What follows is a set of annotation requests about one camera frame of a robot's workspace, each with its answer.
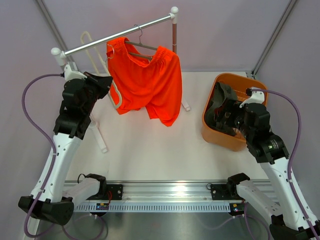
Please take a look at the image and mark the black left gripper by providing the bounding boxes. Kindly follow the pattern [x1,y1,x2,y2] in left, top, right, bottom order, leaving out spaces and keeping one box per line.
[81,71,113,115]

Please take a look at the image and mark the dark green shorts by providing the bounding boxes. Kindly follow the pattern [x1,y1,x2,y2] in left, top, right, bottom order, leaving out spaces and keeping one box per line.
[204,82,242,137]

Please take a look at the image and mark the white plastic hanger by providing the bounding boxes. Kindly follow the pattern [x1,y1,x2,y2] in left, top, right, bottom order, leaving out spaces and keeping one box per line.
[79,30,123,111]

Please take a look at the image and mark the orange shorts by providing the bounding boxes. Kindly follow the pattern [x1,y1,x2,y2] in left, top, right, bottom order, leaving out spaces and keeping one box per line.
[106,37,183,127]

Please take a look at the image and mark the grey metal hanger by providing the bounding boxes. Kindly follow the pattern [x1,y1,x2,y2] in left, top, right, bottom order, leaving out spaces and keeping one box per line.
[125,24,158,61]

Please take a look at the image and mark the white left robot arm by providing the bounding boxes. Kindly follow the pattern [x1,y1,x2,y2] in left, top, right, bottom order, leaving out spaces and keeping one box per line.
[18,72,113,226]

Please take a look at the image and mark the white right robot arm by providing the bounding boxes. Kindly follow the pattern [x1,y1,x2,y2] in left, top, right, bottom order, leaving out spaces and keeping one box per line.
[216,99,320,240]

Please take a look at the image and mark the orange plastic basket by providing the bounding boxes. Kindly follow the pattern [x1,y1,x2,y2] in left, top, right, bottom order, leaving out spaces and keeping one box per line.
[201,72,267,152]

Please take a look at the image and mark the silver white clothes rack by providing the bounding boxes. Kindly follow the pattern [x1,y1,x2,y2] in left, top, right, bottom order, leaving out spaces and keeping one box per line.
[50,6,192,153]

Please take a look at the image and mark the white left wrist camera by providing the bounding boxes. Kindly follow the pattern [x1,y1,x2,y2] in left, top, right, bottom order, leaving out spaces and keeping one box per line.
[62,62,87,82]

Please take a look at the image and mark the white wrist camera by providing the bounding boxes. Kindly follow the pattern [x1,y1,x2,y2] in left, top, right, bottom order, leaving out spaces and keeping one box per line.
[239,87,265,108]
[62,62,87,82]

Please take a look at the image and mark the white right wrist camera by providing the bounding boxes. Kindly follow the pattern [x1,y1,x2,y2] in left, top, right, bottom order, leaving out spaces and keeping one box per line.
[239,87,265,108]

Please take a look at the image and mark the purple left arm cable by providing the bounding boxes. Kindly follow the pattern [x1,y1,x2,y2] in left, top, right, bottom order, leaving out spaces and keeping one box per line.
[21,72,110,240]

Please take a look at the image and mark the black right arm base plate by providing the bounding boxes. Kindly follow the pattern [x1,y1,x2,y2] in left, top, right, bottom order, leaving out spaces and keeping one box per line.
[210,183,238,200]

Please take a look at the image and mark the aluminium mounting rail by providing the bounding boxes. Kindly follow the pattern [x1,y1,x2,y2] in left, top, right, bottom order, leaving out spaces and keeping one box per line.
[108,180,212,202]

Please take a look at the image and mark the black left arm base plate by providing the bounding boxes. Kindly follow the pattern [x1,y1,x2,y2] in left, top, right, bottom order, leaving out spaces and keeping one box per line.
[87,184,124,201]

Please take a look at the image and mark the white slotted cable duct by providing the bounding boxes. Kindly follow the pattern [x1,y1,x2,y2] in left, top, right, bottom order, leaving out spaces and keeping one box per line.
[74,202,231,213]

